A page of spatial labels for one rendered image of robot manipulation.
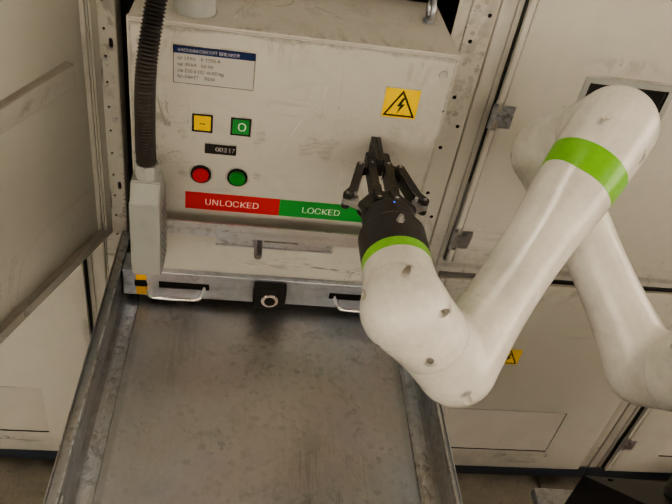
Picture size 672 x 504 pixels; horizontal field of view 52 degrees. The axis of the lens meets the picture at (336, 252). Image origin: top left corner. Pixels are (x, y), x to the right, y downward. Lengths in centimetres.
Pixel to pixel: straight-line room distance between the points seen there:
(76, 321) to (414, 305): 107
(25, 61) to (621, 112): 89
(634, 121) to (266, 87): 53
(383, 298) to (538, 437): 141
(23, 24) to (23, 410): 112
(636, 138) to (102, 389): 90
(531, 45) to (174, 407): 88
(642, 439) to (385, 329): 157
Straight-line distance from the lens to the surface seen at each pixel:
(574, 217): 98
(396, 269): 82
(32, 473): 219
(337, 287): 132
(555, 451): 223
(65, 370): 185
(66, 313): 170
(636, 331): 125
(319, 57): 107
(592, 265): 122
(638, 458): 237
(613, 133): 104
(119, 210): 150
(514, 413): 203
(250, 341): 130
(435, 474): 118
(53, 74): 126
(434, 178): 145
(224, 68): 108
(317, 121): 112
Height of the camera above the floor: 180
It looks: 39 degrees down
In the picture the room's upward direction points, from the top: 11 degrees clockwise
